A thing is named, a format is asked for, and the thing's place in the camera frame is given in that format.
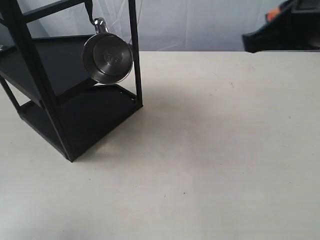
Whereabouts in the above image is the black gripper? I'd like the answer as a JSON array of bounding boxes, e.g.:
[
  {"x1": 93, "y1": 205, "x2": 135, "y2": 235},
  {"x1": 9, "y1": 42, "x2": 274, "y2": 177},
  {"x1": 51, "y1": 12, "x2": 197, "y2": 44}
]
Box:
[{"x1": 241, "y1": 0, "x2": 320, "y2": 53}]

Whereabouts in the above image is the stainless steel mug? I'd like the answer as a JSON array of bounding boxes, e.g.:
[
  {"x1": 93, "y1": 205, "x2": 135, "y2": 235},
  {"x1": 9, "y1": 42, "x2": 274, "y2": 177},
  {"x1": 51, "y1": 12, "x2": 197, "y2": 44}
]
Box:
[{"x1": 81, "y1": 17, "x2": 134, "y2": 85}]

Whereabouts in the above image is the black curved hook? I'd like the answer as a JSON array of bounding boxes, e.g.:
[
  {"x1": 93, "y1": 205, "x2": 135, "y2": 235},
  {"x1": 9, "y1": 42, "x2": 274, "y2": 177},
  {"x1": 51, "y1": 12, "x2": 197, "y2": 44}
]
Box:
[{"x1": 84, "y1": 0, "x2": 100, "y2": 26}]

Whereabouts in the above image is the black metal shelf rack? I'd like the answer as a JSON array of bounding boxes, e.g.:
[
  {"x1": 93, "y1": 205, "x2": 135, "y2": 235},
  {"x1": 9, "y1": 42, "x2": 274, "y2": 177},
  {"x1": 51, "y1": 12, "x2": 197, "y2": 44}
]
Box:
[{"x1": 0, "y1": 0, "x2": 143, "y2": 162}]

